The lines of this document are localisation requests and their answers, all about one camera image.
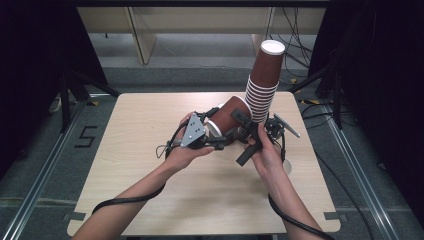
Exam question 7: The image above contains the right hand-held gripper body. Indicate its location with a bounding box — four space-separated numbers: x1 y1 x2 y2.
235 112 301 167

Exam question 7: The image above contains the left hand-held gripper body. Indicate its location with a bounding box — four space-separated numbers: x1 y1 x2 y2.
179 113 218 151

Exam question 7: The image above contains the brown paper drinking cup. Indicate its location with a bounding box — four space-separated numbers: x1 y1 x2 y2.
205 95 253 138

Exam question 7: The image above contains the white paper drinking cup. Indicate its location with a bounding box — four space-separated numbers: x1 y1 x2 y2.
281 159 294 176

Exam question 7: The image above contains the stack of brown cups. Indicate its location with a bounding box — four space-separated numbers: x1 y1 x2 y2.
244 39 287 125

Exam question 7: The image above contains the person's left hand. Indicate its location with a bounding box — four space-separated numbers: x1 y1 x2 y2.
162 111 216 175

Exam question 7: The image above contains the person's right hand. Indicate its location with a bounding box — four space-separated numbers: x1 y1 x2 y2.
246 123 285 180

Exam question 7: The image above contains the black metal stand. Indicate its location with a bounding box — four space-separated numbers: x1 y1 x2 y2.
289 64 344 130
59 68 122 134

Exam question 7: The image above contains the beige wooden shelf unit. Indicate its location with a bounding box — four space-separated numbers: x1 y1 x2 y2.
77 6 327 66

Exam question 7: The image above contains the black tape strip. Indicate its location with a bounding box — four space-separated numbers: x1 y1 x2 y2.
63 211 87 222
323 211 348 223

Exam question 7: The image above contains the black curtain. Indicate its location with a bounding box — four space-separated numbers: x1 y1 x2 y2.
308 0 424 231
0 0 109 174

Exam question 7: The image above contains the black floor cable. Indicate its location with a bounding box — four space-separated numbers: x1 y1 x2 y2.
301 101 376 240

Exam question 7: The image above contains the right hand-held gripper black cable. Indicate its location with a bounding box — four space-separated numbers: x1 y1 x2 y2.
267 132 335 240

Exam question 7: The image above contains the hand-held gripper black cable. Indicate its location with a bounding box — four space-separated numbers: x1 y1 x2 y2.
267 132 335 240
91 119 189 215

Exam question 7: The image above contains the left hand-held gripper black cable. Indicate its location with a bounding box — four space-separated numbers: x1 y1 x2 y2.
91 119 189 215

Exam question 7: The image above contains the bundle of black cables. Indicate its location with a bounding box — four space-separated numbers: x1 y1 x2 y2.
266 6 316 79

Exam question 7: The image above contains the aluminium floor rail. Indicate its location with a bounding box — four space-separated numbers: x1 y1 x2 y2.
0 96 89 240
319 103 399 240

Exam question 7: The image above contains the black frame bar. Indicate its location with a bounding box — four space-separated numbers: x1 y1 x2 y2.
71 0 331 8

